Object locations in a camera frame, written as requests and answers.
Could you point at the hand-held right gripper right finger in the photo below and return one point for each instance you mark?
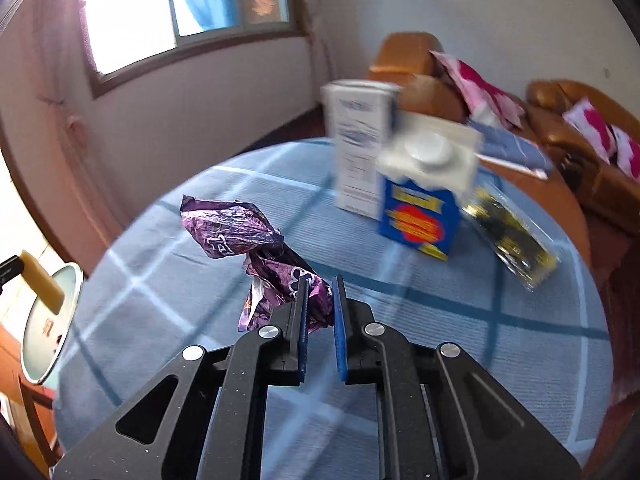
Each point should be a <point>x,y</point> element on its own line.
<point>341,340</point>

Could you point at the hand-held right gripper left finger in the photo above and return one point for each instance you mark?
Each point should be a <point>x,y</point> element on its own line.
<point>301,340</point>

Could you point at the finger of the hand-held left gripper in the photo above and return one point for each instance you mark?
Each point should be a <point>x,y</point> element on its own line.
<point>10,267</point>

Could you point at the yellow foam block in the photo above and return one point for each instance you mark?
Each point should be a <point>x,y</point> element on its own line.
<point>45,285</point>

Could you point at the pale green enamel basin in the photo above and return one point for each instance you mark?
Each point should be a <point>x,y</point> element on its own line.
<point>45,345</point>

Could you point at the blue carton with white cap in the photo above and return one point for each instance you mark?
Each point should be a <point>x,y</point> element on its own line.
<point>415,225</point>

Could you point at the pink floral curtain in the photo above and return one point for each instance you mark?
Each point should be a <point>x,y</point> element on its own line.
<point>65,135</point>
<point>320,60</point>

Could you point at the wooden chair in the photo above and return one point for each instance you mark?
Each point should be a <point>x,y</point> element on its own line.
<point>30,410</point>

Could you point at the blue plaid tablecloth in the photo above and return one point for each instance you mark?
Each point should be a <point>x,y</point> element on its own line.
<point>150,310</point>

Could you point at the white milk carton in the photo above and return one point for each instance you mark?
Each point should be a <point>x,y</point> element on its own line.
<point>357,160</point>

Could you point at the clear seaweed snack packet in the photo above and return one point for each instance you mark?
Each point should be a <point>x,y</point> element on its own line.
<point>510,235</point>

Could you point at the brown leather chaise sofa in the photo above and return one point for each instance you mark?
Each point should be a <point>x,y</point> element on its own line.
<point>430,100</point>

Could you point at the folded blue plaid cloth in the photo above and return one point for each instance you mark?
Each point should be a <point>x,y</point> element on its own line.
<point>515,150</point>

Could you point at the sliding glass window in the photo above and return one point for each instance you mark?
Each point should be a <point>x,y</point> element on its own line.
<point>125,10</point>

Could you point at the pink white floral pillow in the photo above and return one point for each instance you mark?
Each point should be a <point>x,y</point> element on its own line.
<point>475,85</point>
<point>590,127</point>
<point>627,152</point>

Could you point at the red paper window decal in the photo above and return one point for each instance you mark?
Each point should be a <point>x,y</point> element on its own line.
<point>262,4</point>

